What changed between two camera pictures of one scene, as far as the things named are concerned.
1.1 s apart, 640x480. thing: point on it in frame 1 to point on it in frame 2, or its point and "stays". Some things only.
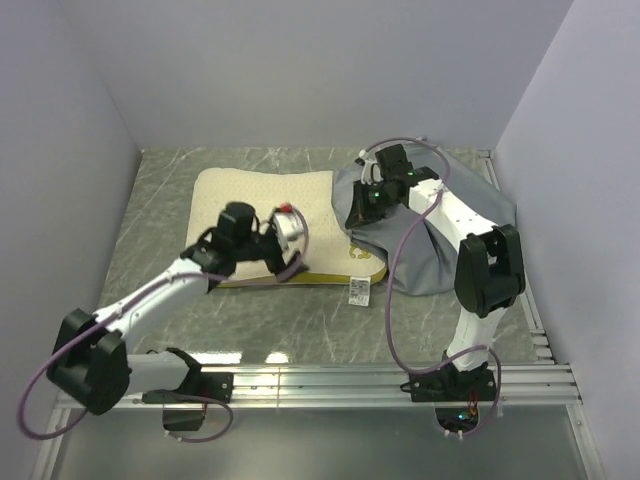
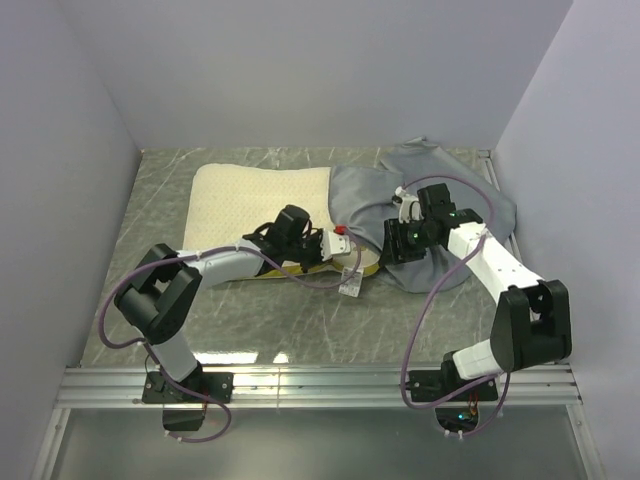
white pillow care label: x=359 y=290 to x=352 y=287
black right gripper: x=360 y=212 to x=390 y=254
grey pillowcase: x=421 y=259 stays
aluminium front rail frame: x=531 y=386 stays
